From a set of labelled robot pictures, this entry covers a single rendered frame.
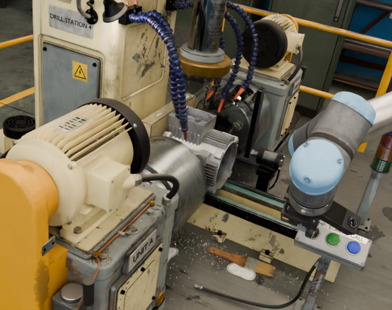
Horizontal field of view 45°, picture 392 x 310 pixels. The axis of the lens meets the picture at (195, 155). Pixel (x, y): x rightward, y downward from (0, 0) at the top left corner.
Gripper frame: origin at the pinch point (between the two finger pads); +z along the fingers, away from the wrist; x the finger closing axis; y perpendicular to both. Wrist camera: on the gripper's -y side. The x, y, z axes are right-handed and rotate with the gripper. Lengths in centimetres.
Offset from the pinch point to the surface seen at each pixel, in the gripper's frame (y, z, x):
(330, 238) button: -4.5, 1.0, 0.2
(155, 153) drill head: 41.8, -10.5, -0.3
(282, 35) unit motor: 36, 26, -75
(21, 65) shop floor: 326, 234, -125
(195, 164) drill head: 33.6, -3.0, -4.0
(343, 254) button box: -8.4, 1.8, 2.4
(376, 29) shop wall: 29, 359, -384
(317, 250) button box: -2.6, 3.0, 3.6
